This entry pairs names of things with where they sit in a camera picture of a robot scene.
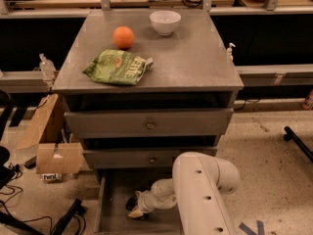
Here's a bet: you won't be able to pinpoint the orange bottle on floor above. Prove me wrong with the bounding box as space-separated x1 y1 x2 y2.
301 90 313 110

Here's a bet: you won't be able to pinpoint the black stand leg left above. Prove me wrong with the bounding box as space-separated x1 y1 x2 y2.
51 199 85 235

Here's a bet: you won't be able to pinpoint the green chip bag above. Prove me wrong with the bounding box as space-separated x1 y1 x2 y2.
83 49 154 86

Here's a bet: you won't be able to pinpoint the white bowl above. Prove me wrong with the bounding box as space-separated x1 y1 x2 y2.
150 11 181 36

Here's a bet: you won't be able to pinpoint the grey middle drawer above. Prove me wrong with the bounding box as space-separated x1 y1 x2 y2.
83 146 218 169

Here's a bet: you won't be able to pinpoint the grey top drawer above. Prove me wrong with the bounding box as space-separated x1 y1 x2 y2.
65 109 233 139

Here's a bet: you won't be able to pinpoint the grey drawer cabinet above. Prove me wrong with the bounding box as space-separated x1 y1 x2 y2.
52 9 245 181

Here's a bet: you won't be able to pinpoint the brown cardboard box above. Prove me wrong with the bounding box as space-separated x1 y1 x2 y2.
16 94 85 174

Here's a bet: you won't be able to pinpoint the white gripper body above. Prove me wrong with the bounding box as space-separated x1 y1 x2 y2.
135 190 161 213

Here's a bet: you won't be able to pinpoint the black stand leg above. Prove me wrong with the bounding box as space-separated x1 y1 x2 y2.
51 199 85 235
283 126 313 163

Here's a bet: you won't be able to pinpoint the clear plastic bottle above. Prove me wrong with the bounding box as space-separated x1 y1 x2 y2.
39 54 56 78

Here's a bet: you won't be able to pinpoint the black stand leg right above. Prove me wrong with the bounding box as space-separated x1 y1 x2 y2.
283 126 313 163

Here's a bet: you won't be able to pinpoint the blue tape mark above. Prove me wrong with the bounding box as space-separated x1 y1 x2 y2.
238 219 266 235

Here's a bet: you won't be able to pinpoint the orange fruit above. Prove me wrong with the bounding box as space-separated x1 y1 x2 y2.
113 26 135 49

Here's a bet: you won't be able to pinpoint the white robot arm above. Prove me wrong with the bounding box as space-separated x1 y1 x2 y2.
128 152 241 235

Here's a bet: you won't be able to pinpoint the grey open bottom drawer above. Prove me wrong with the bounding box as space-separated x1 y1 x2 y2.
94 167 185 235

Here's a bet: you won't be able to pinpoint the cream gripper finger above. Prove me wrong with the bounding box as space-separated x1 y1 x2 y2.
128 209 144 219

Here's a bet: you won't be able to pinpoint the white pump bottle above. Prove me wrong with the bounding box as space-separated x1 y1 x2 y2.
226 42 236 61

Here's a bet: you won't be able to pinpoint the black floor cables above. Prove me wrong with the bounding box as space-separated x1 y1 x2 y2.
0 164 55 233

